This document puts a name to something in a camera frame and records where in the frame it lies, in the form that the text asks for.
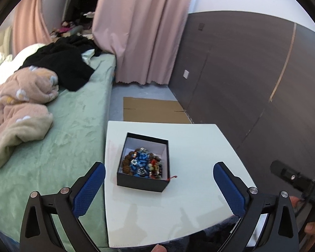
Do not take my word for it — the black open jewelry box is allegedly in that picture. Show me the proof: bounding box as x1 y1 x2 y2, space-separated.
117 133 171 192

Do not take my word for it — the black clothing pile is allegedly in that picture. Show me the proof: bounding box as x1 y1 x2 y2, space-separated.
20 35 102 92

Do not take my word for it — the blue braided cord bracelet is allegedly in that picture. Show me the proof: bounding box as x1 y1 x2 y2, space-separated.
128 148 178 182

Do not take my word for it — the pink fleece blanket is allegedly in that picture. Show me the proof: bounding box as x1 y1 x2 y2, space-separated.
0 67 59 168

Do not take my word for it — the green bed sheet mattress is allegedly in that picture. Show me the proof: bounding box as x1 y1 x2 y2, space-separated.
0 54 116 241

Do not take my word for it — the flat brown cardboard sheet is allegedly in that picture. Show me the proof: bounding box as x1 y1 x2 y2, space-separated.
123 97 191 124

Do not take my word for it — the pink curtain centre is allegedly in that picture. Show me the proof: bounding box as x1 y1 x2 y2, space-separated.
92 0 191 85

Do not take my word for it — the person's right hand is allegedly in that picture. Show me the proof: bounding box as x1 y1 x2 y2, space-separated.
290 196 315 236

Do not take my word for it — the pink curtain left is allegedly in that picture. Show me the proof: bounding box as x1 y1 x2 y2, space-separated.
12 0 52 55

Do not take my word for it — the person's left hand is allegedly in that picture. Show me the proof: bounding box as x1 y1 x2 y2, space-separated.
151 244 167 252

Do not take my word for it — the dark wall switch plate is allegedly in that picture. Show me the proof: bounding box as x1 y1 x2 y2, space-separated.
198 23 205 31

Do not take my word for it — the brown rudraksha bead bracelet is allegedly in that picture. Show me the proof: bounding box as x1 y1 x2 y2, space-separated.
120 148 148 175

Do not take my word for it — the pink curtain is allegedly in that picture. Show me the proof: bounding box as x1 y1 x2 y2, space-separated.
12 0 52 55
92 0 191 85

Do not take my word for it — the white wall socket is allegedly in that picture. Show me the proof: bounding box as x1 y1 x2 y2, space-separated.
183 70 189 79

